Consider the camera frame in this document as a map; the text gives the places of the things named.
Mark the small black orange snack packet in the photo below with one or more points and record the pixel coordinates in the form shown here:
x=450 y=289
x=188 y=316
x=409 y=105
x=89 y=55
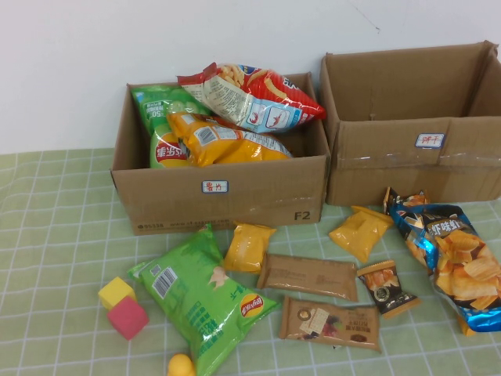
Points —
x=392 y=197
x=387 y=291

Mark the blue shrimp chip bag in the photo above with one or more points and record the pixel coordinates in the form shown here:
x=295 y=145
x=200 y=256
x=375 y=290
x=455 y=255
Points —
x=462 y=266

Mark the small yellow snack packet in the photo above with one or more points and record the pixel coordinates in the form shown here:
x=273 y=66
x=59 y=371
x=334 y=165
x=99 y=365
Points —
x=246 y=246
x=360 y=235

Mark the red fries snack bag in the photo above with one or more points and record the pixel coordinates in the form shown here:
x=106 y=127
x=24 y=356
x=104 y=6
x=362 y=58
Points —
x=289 y=98

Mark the cardboard box printed F2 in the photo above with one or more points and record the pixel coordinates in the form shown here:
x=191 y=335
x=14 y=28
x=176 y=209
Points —
x=254 y=196

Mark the white blue-bordered label sticker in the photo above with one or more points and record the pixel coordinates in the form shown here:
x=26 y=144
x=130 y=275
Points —
x=215 y=186
x=430 y=140

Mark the orange yellow chip bag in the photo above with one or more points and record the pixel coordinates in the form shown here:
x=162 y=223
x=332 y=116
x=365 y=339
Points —
x=235 y=150

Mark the plain brown biscuit packet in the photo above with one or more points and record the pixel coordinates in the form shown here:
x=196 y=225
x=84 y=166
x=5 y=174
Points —
x=309 y=276

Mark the green cucumber Lays chip bag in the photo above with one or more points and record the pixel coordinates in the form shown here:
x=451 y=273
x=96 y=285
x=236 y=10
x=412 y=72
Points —
x=156 y=113

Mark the large brown cardboard box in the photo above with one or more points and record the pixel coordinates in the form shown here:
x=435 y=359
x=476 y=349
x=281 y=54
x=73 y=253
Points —
x=375 y=172

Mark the brown picture biscuit packet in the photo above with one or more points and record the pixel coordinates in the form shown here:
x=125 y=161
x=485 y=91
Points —
x=329 y=325

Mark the yellow foam cube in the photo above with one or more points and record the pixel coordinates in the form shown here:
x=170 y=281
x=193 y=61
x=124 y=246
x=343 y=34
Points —
x=115 y=291

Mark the pink foam cube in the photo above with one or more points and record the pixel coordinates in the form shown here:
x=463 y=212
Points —
x=127 y=317

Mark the yellow ball toy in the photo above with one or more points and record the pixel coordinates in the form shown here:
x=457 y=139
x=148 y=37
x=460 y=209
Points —
x=181 y=366

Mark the green checkered tablecloth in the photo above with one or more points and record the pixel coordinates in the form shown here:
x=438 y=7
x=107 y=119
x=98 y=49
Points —
x=58 y=235

